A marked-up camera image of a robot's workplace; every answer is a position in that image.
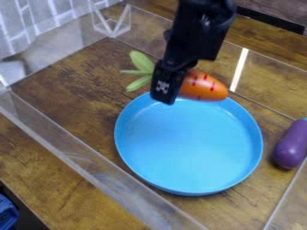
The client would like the purple toy eggplant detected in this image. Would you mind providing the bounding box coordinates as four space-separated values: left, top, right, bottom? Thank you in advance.
274 117 307 169

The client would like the clear acrylic enclosure wall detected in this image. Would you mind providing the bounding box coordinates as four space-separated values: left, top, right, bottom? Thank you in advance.
0 0 307 230

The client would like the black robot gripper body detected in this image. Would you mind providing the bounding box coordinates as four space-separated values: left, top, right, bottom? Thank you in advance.
162 0 237 68

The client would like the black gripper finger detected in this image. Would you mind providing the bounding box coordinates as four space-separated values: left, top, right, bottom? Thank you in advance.
150 60 198 105

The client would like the blue round tray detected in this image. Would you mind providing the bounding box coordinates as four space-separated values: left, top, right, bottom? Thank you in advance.
114 94 265 196

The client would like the blue object at corner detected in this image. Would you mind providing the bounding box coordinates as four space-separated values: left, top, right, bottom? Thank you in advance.
0 194 19 230

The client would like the orange toy carrot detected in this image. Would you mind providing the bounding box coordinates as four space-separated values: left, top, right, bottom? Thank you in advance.
122 50 230 102

